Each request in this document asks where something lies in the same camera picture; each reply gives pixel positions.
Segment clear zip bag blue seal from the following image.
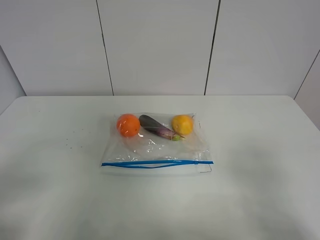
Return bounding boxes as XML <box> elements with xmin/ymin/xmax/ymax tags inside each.
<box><xmin>100</xmin><ymin>112</ymin><xmax>214</xmax><ymax>174</ymax></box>

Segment purple eggplant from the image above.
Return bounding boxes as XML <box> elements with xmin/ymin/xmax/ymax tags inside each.
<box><xmin>138</xmin><ymin>114</ymin><xmax>184</xmax><ymax>141</ymax></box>

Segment yellow citrus fruit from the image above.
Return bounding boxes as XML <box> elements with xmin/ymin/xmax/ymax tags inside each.
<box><xmin>171</xmin><ymin>114</ymin><xmax>194</xmax><ymax>136</ymax></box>

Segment orange fruit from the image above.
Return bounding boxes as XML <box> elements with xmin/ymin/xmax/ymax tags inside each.
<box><xmin>116</xmin><ymin>113</ymin><xmax>140</xmax><ymax>138</ymax></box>

